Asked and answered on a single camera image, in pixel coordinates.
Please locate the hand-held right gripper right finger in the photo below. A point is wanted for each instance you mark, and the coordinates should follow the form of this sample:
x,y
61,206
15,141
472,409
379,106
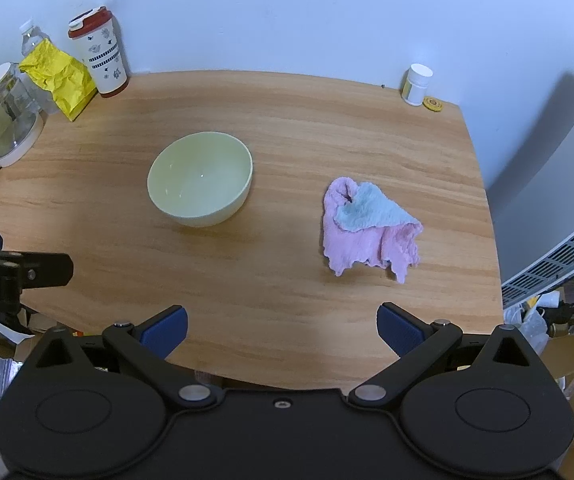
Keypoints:
x,y
402,332

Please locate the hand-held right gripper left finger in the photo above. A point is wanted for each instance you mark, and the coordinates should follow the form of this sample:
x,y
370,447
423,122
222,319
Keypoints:
x,y
167,332

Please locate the pink and grey cloth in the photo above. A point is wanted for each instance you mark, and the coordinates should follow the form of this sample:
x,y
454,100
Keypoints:
x,y
362,240

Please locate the pale green bowl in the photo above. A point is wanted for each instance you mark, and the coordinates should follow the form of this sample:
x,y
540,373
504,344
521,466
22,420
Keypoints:
x,y
199,175

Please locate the crumpled white paper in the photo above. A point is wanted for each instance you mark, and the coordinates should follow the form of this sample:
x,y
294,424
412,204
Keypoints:
x,y
4,330

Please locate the glass pitcher with white lid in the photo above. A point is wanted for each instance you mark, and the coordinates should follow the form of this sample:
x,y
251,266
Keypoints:
x,y
2,125

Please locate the white plastic bag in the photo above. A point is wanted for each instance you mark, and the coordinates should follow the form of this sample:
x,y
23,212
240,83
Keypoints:
x,y
532,327

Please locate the crumpled yellow bag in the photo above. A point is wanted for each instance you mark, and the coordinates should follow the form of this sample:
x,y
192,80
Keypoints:
x,y
62,80

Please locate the clear plastic water bottle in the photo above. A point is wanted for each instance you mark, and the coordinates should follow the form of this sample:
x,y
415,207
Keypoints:
x,y
32,40

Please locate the white grey cabinet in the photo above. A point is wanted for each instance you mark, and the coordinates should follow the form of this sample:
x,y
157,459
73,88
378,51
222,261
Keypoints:
x,y
567,200

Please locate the white tumbler with red lid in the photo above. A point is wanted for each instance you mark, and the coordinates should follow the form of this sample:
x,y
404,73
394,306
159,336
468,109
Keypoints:
x,y
104,55

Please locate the small yellow disc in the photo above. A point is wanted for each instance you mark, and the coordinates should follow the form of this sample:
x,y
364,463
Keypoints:
x,y
432,104

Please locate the white pill bottle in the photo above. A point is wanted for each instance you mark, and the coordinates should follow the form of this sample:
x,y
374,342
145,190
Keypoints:
x,y
417,85

